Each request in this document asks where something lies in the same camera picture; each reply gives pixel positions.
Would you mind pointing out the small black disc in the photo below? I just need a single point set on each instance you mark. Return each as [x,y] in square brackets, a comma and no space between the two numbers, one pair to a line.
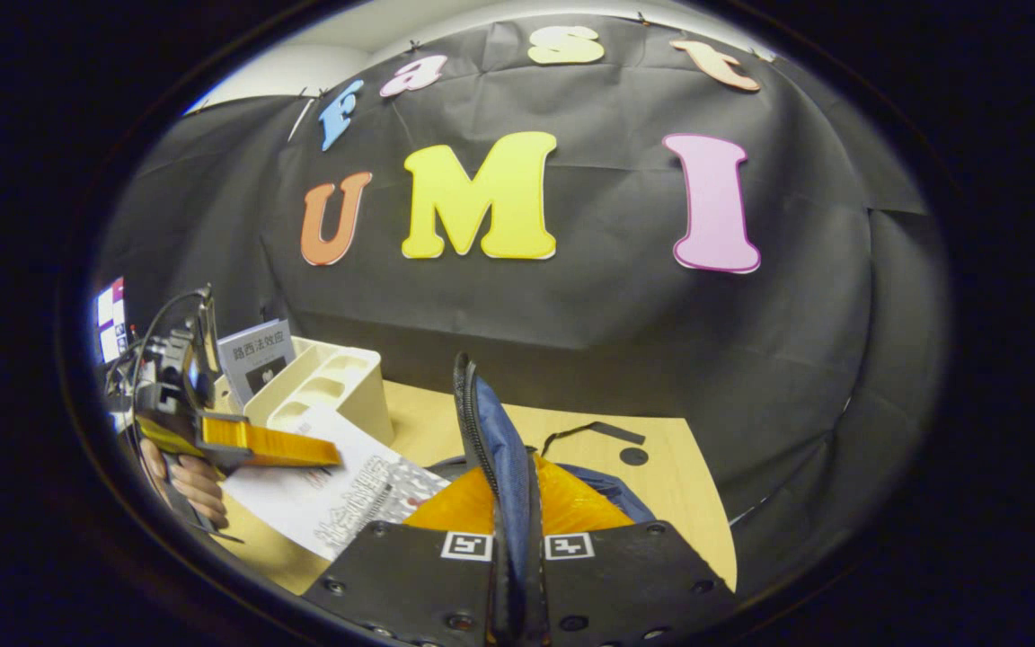
[632,456]

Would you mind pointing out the grey-blue cover book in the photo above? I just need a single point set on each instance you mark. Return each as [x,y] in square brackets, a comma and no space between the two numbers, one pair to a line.
[252,355]

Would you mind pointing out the white cover book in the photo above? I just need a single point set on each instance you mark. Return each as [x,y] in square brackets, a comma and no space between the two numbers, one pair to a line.
[320,499]

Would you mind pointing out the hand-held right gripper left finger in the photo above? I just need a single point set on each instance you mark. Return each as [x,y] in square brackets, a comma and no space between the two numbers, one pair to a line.
[410,584]

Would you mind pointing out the blue schoolbag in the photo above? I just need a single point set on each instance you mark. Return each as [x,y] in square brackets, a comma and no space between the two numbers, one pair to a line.
[504,449]

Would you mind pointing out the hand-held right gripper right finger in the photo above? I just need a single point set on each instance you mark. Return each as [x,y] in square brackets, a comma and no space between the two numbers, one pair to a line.
[625,584]

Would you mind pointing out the computer monitor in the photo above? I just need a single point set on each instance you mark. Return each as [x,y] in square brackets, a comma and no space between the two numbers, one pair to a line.
[110,319]

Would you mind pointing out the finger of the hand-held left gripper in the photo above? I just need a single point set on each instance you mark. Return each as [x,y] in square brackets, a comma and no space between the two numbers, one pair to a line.
[275,442]

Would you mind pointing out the white plastic bookshelf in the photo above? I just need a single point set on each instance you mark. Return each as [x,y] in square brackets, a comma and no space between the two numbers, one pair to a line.
[338,386]

